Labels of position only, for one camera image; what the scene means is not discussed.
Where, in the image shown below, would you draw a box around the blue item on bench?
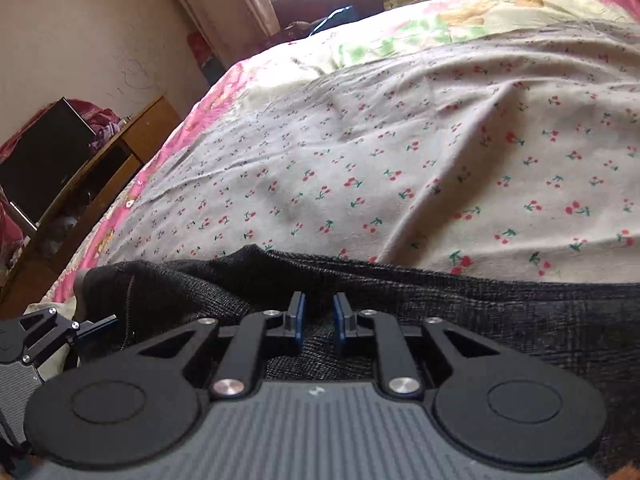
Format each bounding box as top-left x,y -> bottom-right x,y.
308,6 -> 358,37

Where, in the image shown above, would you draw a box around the left beige curtain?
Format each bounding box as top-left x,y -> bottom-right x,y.
178,0 -> 280,67

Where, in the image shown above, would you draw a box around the wooden side cabinet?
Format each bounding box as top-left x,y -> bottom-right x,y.
1,96 -> 180,318

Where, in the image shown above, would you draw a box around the black monitor on floor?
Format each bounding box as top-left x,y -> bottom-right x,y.
1,99 -> 94,223

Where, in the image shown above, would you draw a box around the dark grey plaid pants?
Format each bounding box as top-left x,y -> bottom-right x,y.
74,245 -> 639,472

